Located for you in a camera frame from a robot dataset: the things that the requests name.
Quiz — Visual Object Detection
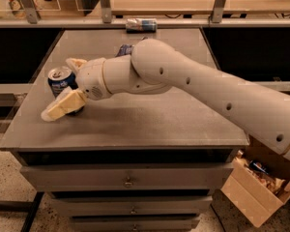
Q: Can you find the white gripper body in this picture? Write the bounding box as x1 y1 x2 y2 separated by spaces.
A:
76 58 111 101

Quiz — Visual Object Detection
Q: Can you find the blue can in box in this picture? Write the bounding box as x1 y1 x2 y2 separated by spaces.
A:
249 160 267 174

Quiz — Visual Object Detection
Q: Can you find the open cardboard box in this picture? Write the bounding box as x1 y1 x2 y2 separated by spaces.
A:
221 137 290 228

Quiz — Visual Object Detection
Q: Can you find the grey drawer cabinet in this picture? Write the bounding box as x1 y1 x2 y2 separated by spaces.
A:
0 28 250 232

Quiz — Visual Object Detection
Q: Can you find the crumpled blue chip bag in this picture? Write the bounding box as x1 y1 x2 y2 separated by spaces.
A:
116 43 136 57

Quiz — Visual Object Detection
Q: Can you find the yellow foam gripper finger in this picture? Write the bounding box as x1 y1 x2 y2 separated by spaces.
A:
41 87 87 122
66 58 87 73

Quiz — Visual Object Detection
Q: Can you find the blue pepsi can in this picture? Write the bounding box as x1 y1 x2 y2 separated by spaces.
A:
47 66 85 117

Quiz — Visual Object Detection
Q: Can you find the lying silver blue can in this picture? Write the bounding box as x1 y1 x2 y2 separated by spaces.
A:
126 18 157 33

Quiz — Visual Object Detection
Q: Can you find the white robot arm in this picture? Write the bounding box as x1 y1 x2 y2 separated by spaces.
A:
41 39 290 160

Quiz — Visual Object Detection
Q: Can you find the grey metal railing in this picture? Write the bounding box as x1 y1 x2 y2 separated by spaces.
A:
0 0 290 28

